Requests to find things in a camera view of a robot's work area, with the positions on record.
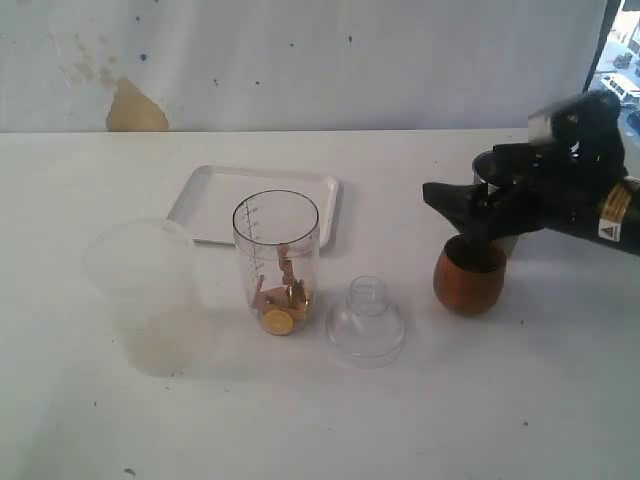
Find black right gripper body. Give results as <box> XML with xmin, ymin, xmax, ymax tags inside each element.
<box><xmin>491</xmin><ymin>143</ymin><xmax>629</xmax><ymax>240</ymax></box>

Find stainless steel cup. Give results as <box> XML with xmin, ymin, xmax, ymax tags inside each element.
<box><xmin>472</xmin><ymin>152</ymin><xmax>521</xmax><ymax>259</ymax></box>

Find brown wooden cup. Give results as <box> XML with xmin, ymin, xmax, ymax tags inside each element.
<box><xmin>433</xmin><ymin>235</ymin><xmax>507</xmax><ymax>317</ymax></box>

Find wooden pieces and coins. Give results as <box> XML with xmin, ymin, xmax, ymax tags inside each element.
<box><xmin>251</xmin><ymin>244</ymin><xmax>313</xmax><ymax>336</ymax></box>

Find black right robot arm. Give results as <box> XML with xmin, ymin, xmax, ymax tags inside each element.
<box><xmin>422</xmin><ymin>143</ymin><xmax>639</xmax><ymax>255</ymax></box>

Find clear plastic shaker lid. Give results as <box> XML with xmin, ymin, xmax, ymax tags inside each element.
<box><xmin>325</xmin><ymin>276</ymin><xmax>406</xmax><ymax>368</ymax></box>

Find clear plastic shaker body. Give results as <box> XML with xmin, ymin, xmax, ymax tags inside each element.
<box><xmin>232</xmin><ymin>190</ymin><xmax>320</xmax><ymax>334</ymax></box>

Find silver metal tray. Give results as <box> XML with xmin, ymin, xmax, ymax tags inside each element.
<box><xmin>167</xmin><ymin>165</ymin><xmax>340</xmax><ymax>247</ymax></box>

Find translucent plastic cup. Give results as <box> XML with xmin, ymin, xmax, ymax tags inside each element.
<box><xmin>83</xmin><ymin>218</ymin><xmax>207</xmax><ymax>376</ymax></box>

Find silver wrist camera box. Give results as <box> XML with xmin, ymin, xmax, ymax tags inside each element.
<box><xmin>528</xmin><ymin>90</ymin><xmax>621</xmax><ymax>147</ymax></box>

